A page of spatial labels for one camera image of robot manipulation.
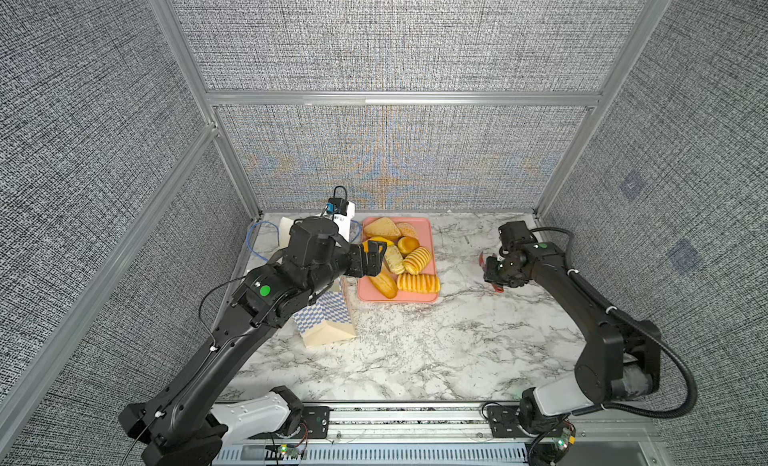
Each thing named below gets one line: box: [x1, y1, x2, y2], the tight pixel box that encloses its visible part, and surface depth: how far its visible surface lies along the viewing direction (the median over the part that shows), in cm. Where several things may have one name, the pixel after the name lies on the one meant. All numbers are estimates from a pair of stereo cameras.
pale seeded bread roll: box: [384, 245, 405, 275], surface depth 101 cm
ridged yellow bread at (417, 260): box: [402, 246, 432, 275], surface depth 99 cm
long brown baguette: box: [369, 263, 399, 299], surface depth 97 cm
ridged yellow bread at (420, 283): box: [397, 273, 441, 294], surface depth 97 cm
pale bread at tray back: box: [396, 222, 419, 239], surface depth 111 cm
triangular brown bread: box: [363, 217, 402, 240], surface depth 109 cm
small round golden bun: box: [397, 236, 420, 254], surface depth 105 cm
